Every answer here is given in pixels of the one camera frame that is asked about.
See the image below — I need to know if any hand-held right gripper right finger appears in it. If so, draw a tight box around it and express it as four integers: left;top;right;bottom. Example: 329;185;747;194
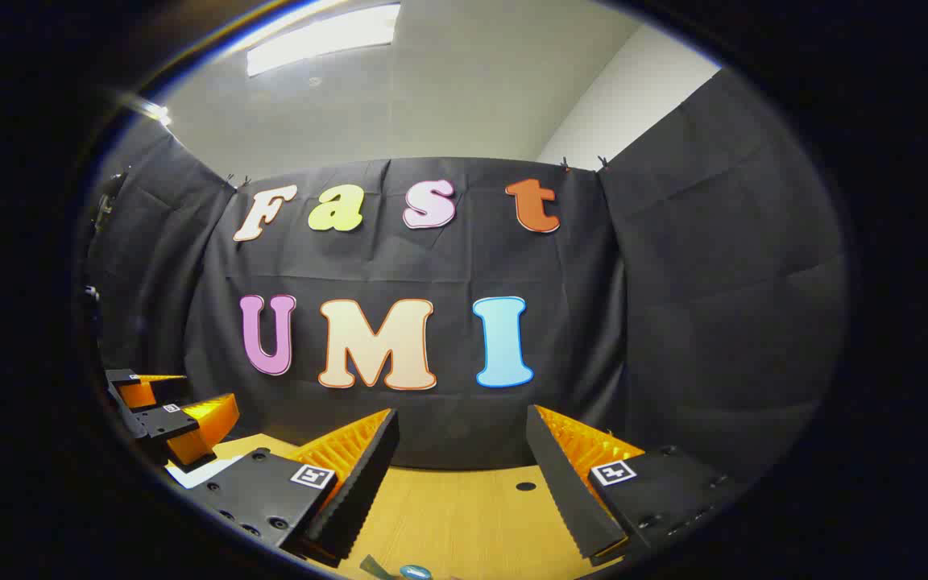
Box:
525;404;747;565

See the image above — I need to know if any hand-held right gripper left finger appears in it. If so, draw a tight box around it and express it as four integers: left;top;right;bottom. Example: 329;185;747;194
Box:
186;408;400;569

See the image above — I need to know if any light blue small suitcase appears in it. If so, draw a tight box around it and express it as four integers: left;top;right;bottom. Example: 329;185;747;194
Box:
164;455;245;491

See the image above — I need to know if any blue squeeze tube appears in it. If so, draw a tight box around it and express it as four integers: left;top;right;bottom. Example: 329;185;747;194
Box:
359;554;434;580

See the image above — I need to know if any black backdrop cloth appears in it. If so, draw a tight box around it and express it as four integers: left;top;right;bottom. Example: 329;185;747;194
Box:
81;68;850;472

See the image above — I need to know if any ceiling light strip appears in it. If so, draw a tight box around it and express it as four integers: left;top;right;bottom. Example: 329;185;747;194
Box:
120;91;174;127

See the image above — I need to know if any ceiling light panel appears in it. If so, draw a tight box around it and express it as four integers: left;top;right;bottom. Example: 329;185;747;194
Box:
246;3;401;78

